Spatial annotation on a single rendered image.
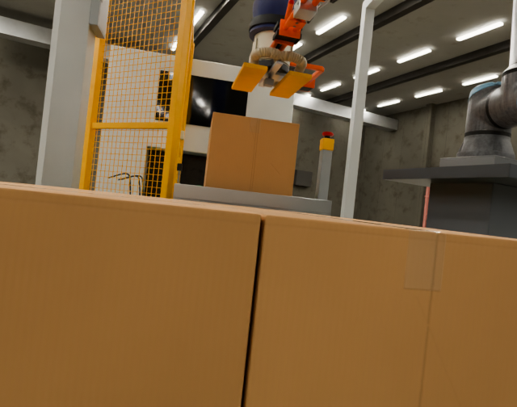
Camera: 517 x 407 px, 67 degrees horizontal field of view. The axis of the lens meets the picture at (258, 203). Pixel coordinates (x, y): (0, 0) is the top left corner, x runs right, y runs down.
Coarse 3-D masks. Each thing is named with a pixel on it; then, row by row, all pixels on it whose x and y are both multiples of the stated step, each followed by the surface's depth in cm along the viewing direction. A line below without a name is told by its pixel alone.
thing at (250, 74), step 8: (248, 64) 156; (240, 72) 164; (248, 72) 162; (256, 72) 161; (264, 72) 160; (240, 80) 173; (248, 80) 172; (256, 80) 171; (232, 88) 187; (240, 88) 186; (248, 88) 184
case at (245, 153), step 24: (216, 120) 175; (240, 120) 176; (264, 120) 178; (216, 144) 175; (240, 144) 176; (264, 144) 178; (288, 144) 180; (216, 168) 175; (240, 168) 176; (264, 168) 178; (288, 168) 180; (264, 192) 178; (288, 192) 180
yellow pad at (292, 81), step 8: (288, 72) 160; (296, 72) 160; (288, 80) 166; (296, 80) 165; (304, 80) 164; (280, 88) 179; (288, 88) 178; (296, 88) 176; (280, 96) 192; (288, 96) 190
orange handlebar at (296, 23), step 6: (306, 0) 124; (288, 18) 138; (294, 18) 136; (288, 24) 141; (294, 24) 140; (300, 24) 140; (294, 30) 146; (282, 48) 164; (294, 66) 183; (306, 66) 182; (312, 66) 183; (318, 66) 183; (318, 72) 187; (312, 78) 197
